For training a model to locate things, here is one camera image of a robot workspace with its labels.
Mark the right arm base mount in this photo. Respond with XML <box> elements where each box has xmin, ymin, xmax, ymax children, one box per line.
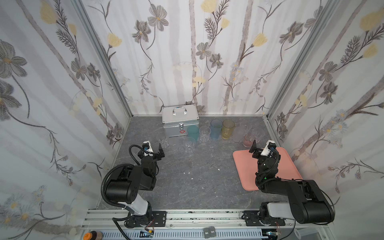
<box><xmin>241</xmin><ymin>211</ymin><xmax>286</xmax><ymax>227</ymax></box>

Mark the clear faceted cup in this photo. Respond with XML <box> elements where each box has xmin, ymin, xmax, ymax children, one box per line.
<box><xmin>199</xmin><ymin>126</ymin><xmax>211</xmax><ymax>143</ymax></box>
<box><xmin>183</xmin><ymin>137</ymin><xmax>196</xmax><ymax>154</ymax></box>

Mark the clear cup far left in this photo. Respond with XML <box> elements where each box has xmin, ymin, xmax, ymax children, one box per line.
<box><xmin>157</xmin><ymin>133</ymin><xmax>169</xmax><ymax>148</ymax></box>

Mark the blue plastic cup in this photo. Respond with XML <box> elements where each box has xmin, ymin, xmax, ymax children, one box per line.
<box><xmin>210</xmin><ymin>119</ymin><xmax>223</xmax><ymax>140</ymax></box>

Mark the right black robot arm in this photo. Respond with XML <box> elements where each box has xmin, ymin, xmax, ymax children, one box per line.
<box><xmin>249</xmin><ymin>140</ymin><xmax>336</xmax><ymax>225</ymax></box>

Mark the frosted dimpled cup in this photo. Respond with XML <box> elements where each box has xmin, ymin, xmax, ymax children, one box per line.
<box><xmin>232</xmin><ymin>126</ymin><xmax>246</xmax><ymax>143</ymax></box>

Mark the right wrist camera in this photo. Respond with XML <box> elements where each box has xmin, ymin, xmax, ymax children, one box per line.
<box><xmin>261</xmin><ymin>140</ymin><xmax>277</xmax><ymax>156</ymax></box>

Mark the pink plastic tray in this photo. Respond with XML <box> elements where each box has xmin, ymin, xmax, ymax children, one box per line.
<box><xmin>232</xmin><ymin>146</ymin><xmax>303</xmax><ymax>192</ymax></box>

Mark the pink plastic cup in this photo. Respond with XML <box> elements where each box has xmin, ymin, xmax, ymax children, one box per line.
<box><xmin>243</xmin><ymin>133</ymin><xmax>256</xmax><ymax>148</ymax></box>

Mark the clear faceted cup front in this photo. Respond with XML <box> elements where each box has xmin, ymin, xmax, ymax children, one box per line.
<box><xmin>183</xmin><ymin>137</ymin><xmax>196</xmax><ymax>154</ymax></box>

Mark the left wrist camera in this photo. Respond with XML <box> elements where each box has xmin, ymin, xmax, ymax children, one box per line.
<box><xmin>142</xmin><ymin>141</ymin><xmax>154</xmax><ymax>155</ymax></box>

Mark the silver first aid case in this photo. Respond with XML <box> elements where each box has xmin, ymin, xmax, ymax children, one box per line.
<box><xmin>162</xmin><ymin>105</ymin><xmax>200</xmax><ymax>138</ymax></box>

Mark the teal plastic cup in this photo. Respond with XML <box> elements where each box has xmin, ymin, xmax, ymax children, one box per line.
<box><xmin>188</xmin><ymin>125</ymin><xmax>200</xmax><ymax>142</ymax></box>

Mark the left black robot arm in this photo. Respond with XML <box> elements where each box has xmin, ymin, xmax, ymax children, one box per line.
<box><xmin>101</xmin><ymin>141</ymin><xmax>167</xmax><ymax>229</ymax></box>

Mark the amber plastic cup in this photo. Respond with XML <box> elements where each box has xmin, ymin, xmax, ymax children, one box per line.
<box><xmin>222</xmin><ymin>119</ymin><xmax>236</xmax><ymax>140</ymax></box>

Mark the orange black cylinder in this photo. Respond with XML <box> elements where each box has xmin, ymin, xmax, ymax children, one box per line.
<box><xmin>83</xmin><ymin>231</ymin><xmax>103</xmax><ymax>240</ymax></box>

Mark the clear cup right back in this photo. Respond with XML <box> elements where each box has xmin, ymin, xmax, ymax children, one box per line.
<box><xmin>252</xmin><ymin>127</ymin><xmax>266</xmax><ymax>143</ymax></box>

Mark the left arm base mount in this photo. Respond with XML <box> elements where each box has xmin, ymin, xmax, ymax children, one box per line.
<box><xmin>124</xmin><ymin>211</ymin><xmax>167</xmax><ymax>229</ymax></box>

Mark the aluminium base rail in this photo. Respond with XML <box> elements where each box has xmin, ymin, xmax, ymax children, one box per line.
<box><xmin>76</xmin><ymin>209</ymin><xmax>335</xmax><ymax>240</ymax></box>

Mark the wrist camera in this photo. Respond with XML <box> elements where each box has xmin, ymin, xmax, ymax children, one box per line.
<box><xmin>142</xmin><ymin>141</ymin><xmax>154</xmax><ymax>155</ymax></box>
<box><xmin>261</xmin><ymin>140</ymin><xmax>277</xmax><ymax>156</ymax></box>

